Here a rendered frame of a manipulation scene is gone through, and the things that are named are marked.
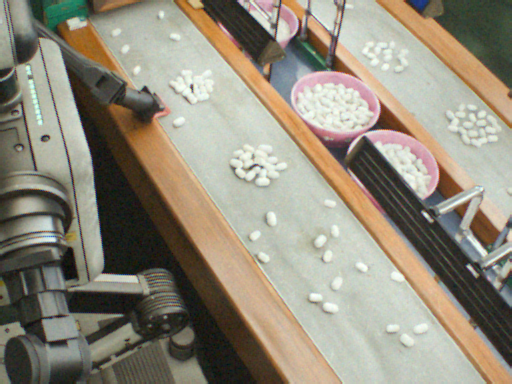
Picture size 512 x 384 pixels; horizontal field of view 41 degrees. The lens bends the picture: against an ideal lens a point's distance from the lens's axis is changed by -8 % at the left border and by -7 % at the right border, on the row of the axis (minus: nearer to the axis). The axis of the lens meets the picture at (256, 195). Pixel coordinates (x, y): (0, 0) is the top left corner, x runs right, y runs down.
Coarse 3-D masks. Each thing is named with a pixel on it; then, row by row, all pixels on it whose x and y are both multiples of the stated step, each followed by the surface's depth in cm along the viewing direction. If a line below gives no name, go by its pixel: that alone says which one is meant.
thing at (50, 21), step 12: (36, 0) 225; (72, 0) 222; (84, 0) 225; (144, 0) 240; (36, 12) 237; (48, 12) 220; (60, 12) 223; (72, 12) 226; (84, 12) 229; (108, 12) 234; (48, 24) 224; (96, 132) 278
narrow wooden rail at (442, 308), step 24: (216, 48) 224; (240, 72) 216; (264, 96) 209; (288, 120) 204; (312, 144) 199; (336, 168) 194; (336, 192) 191; (360, 192) 189; (360, 216) 185; (384, 240) 180; (408, 264) 176; (432, 288) 172; (432, 312) 169; (456, 312) 168; (456, 336) 164; (480, 360) 159
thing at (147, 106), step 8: (144, 88) 198; (144, 96) 192; (152, 96) 195; (136, 104) 190; (144, 104) 192; (152, 104) 194; (144, 112) 195; (152, 112) 194; (144, 120) 195; (152, 120) 195
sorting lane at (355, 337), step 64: (128, 64) 217; (192, 64) 220; (192, 128) 202; (256, 128) 204; (256, 192) 189; (320, 192) 191; (256, 256) 176; (320, 256) 178; (384, 256) 180; (320, 320) 166; (384, 320) 168
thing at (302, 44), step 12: (312, 0) 223; (336, 0) 211; (312, 12) 226; (336, 12) 212; (324, 24) 222; (336, 24) 215; (300, 36) 236; (336, 36) 218; (300, 48) 238; (312, 48) 234; (336, 48) 222; (312, 60) 234; (324, 60) 231
